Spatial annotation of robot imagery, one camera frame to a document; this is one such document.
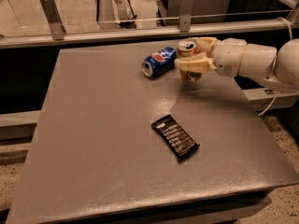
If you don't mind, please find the horizontal metal rail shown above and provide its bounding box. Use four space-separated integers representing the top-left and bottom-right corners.
0 19 288 49

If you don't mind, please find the blue Pepsi can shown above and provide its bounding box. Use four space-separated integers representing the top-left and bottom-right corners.
141 47 178 77

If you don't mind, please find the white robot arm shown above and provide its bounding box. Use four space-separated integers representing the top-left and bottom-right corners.
175 37 299 92

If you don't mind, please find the metal rail bracket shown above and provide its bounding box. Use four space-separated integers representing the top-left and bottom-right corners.
39 0 66 40
179 0 193 32

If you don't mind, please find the black snack bar wrapper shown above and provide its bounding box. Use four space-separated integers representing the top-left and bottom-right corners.
151 115 200 162

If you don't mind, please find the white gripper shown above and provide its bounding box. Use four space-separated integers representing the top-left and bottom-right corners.
175 37 247 77

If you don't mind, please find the orange soda can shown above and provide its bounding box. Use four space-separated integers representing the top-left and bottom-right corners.
178 38 202 83

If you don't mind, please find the right metal rail bracket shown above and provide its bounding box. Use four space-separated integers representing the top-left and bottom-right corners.
179 0 193 32

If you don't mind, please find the left metal rail bracket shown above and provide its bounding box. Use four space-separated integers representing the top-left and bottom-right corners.
39 0 66 40

